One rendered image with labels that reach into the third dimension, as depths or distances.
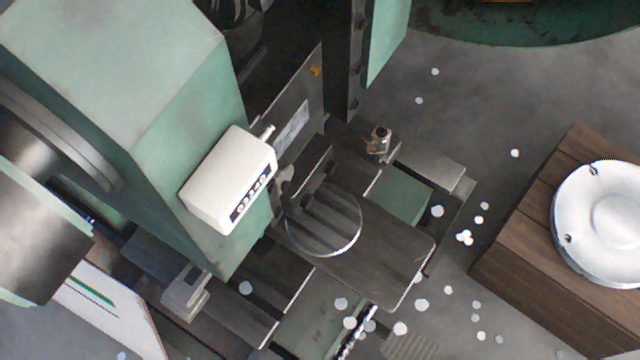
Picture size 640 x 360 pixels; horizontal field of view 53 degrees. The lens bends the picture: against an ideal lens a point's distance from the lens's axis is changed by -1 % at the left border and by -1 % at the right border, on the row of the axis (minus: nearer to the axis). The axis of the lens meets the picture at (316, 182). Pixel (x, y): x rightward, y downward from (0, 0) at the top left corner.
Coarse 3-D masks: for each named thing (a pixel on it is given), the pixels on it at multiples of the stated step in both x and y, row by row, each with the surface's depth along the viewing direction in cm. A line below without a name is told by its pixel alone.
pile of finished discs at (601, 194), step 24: (600, 168) 148; (624, 168) 148; (576, 192) 146; (600, 192) 146; (624, 192) 146; (552, 216) 146; (576, 216) 144; (600, 216) 144; (624, 216) 143; (576, 240) 142; (600, 240) 142; (624, 240) 141; (576, 264) 142; (600, 264) 140; (624, 264) 140
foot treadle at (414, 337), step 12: (360, 312) 162; (408, 324) 159; (384, 336) 159; (396, 336) 158; (408, 336) 158; (420, 336) 158; (384, 348) 157; (396, 348) 157; (408, 348) 157; (420, 348) 157; (432, 348) 157
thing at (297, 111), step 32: (288, 32) 71; (256, 64) 70; (288, 64) 70; (320, 64) 75; (256, 96) 68; (288, 96) 71; (320, 96) 82; (288, 128) 77; (320, 128) 90; (288, 160) 85; (320, 160) 87; (288, 192) 85
